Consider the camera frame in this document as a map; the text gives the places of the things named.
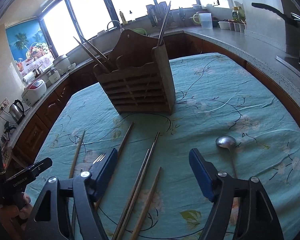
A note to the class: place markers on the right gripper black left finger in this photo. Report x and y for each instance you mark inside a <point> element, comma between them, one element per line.
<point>50,219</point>

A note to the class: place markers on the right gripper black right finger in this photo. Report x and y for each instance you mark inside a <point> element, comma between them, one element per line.
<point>256,219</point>

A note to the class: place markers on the steel fork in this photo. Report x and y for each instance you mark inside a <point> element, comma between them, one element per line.
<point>99,158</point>

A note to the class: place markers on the metal chopstick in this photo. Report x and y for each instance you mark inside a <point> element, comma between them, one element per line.
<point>163,23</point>

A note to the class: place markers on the person's left hand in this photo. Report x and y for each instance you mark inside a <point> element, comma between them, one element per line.
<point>7,213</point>

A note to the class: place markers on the wooden chopstick near fork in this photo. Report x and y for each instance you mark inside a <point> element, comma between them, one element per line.
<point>72,169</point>

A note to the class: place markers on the steel electric kettle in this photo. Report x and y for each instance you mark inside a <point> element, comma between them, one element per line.
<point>17,112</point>

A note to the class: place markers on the brown wooden chopstick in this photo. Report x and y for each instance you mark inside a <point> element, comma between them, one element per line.
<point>134,192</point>

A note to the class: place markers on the light wooden chopstick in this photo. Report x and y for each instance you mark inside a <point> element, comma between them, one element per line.
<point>145,209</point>

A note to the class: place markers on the white pink rice cooker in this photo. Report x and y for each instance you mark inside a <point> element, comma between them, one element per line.
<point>34,92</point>

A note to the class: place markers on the teal floral tablecloth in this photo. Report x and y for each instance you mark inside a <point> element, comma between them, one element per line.
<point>221,109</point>

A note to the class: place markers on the white steamer pot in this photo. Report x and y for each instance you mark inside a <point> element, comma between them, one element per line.
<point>61,64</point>

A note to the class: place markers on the tropical beach poster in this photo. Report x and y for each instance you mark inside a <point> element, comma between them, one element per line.
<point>29,47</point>

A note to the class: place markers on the wooden utensil holder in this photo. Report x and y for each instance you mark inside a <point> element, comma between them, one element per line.
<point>137,76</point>

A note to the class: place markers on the chrome sink faucet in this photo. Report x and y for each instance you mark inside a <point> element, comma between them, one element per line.
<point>115,24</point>

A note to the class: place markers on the clear measuring jug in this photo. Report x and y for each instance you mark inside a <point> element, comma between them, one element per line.
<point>204,19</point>

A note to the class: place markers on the yellow oil bottle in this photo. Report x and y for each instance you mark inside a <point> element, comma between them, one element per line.
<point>235,14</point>

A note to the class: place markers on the green colander with vegetables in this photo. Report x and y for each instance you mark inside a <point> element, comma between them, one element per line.
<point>140,31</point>

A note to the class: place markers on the knife block rack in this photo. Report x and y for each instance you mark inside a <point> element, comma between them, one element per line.
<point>156,13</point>

